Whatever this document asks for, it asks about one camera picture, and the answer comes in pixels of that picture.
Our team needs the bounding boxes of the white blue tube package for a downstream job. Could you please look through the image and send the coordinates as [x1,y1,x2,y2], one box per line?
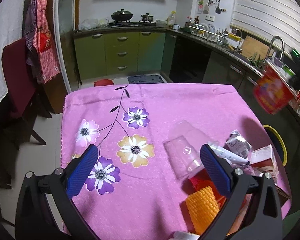
[209,143,250,165]

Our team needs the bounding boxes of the pink drink carton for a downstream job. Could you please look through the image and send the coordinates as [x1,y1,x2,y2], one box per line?
[248,145,279,183]

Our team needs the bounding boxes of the orange foam net sleeve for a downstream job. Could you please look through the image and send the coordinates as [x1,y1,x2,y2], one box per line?
[185,186,220,235]

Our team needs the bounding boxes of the yellow rimmed trash bin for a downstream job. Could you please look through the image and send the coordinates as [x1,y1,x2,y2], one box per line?
[263,125,288,166]

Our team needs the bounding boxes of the green kitchen cabinets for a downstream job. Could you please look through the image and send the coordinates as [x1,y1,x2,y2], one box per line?
[74,27,262,88]

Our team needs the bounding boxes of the clear plastic cup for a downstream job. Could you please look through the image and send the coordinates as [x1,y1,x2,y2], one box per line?
[164,120,219,180]

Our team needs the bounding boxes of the pink floral tablecloth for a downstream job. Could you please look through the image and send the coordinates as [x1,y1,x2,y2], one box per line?
[61,83,271,239]

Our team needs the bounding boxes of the steel sink faucet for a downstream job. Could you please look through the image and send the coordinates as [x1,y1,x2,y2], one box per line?
[264,36,286,63]

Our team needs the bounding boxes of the wooden cutting board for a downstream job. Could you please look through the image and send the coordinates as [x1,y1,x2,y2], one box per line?
[241,35,269,60]

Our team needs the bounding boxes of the dark red chair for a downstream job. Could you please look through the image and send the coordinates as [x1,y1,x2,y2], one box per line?
[1,36,47,145]

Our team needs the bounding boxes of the dark floor mat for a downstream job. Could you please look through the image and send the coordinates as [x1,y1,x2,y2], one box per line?
[127,75,165,84]

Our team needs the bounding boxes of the dish rack with dishes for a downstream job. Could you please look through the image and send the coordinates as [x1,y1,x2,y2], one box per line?
[188,24,224,42]

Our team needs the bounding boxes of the red checkered apron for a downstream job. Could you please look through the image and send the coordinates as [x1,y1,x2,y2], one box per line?
[23,0,60,83]

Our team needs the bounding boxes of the red stool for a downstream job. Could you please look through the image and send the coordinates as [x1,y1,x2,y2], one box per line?
[94,79,114,87]

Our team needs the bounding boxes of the yellow oil bottle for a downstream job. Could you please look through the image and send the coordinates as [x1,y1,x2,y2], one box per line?
[167,11,175,28]

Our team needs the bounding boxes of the white window blind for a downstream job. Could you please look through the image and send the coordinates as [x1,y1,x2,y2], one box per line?
[231,0,300,54]

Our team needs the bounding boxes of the small pot on stove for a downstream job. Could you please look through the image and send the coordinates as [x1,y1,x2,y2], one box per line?
[141,13,153,22]

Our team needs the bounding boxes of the black wok with lid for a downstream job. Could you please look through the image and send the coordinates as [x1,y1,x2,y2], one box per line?
[111,9,133,22]

